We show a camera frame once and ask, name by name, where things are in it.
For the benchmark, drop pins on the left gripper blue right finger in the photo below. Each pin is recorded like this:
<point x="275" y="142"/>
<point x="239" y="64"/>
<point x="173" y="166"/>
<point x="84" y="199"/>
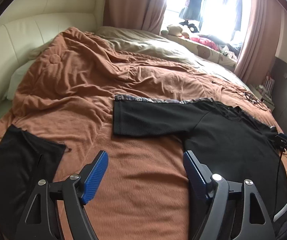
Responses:
<point x="199" y="176"/>

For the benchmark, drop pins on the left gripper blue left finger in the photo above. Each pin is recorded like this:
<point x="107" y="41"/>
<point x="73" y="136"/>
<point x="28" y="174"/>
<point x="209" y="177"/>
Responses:
<point x="91" y="176"/>

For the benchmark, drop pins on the black t-shirt floral trim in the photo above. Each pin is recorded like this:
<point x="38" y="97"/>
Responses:
<point x="226" y="139"/>

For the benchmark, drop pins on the orange-brown quilt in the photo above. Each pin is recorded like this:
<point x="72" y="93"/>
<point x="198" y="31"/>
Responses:
<point x="67" y="96"/>

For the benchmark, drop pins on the white bedside cabinet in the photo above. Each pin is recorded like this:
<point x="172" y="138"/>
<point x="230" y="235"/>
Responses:
<point x="262" y="95"/>

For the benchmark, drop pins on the striped paper bag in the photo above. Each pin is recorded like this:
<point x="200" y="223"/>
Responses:
<point x="268" y="84"/>

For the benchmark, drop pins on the small folded black garment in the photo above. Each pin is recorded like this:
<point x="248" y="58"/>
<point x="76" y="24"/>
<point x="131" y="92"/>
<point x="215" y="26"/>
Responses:
<point x="24" y="160"/>

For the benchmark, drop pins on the right pink curtain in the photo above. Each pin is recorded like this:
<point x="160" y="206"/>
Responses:
<point x="257" y="55"/>

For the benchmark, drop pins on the pink curtain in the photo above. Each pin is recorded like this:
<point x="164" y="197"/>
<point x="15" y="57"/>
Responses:
<point x="144" y="15"/>
<point x="257" y="55"/>

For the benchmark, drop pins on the bear print cushion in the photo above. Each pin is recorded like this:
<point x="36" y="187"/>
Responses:
<point x="205" y="52"/>

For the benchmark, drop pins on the white pillow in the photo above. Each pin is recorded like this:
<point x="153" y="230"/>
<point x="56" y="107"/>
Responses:
<point x="16" y="79"/>

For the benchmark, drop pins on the red cloth on sill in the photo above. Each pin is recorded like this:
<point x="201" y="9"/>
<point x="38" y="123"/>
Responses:
<point x="205" y="41"/>

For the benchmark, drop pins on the beige bed sheet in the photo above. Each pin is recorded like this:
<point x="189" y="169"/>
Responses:
<point x="143" y="42"/>

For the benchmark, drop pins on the plush toy on sill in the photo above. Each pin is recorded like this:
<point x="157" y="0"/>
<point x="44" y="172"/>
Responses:
<point x="175" y="30"/>

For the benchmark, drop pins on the cream padded headboard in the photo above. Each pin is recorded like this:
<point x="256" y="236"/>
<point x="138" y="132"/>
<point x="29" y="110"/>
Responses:
<point x="29" y="24"/>

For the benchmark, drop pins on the left pink curtain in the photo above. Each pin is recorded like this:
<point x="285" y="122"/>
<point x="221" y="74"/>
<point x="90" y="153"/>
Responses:
<point x="144" y="15"/>

